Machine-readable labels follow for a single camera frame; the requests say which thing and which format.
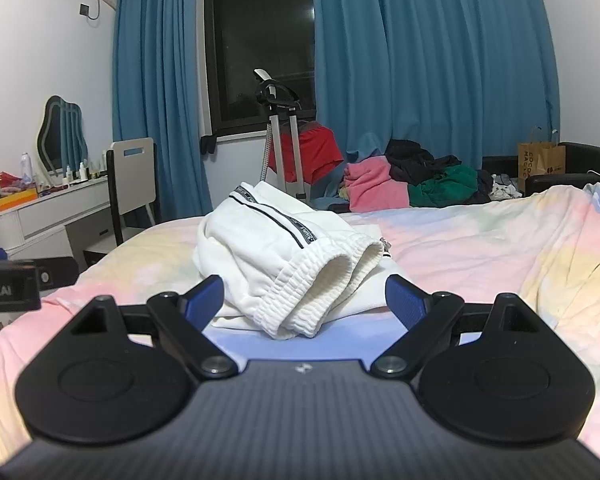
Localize pink cloth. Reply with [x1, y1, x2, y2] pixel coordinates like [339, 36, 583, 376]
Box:
[342, 156, 411, 212]

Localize black and white chair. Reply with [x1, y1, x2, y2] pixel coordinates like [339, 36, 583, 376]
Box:
[82, 137, 158, 261]

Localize orange box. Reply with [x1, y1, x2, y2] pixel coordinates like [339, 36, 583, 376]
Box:
[0, 189, 38, 212]

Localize green cloth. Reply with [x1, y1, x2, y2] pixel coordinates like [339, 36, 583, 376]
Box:
[407, 166, 479, 208]

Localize wide blue curtain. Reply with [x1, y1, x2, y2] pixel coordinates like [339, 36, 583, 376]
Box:
[310, 0, 563, 211]

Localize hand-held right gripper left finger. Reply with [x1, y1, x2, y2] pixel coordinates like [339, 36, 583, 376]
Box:
[66, 274, 239, 380]

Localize white pants with striped trim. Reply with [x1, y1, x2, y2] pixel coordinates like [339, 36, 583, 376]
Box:
[193, 181, 393, 339]

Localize wavy-edged vanity mirror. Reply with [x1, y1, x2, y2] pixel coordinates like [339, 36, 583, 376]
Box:
[36, 95, 89, 176]

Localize narrow blue curtain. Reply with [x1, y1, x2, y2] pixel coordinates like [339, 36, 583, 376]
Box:
[111, 0, 218, 231]

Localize red cloth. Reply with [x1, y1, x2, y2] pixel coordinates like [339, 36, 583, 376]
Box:
[269, 122, 346, 184]

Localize dark window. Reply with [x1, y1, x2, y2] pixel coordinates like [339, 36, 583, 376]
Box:
[203, 0, 317, 128]

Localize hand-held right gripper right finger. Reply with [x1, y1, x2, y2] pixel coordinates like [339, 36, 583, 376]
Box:
[370, 274, 556, 381]

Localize black armchair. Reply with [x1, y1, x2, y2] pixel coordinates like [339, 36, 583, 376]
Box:
[481, 141, 600, 198]

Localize brown cardboard box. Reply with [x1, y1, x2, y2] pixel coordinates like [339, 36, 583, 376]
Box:
[517, 127, 567, 191]

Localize pile of colourful clothes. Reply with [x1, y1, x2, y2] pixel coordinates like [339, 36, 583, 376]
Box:
[384, 139, 493, 206]

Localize white patterned cloth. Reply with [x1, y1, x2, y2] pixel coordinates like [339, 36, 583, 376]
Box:
[490, 174, 523, 200]

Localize garment steamer stand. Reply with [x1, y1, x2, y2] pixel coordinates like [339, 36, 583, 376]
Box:
[252, 67, 311, 201]

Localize white vanity desk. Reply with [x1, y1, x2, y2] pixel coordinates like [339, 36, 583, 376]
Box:
[0, 175, 116, 271]

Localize pastel tie-dye blanket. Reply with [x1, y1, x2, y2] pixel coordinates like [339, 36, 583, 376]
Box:
[0, 182, 600, 466]

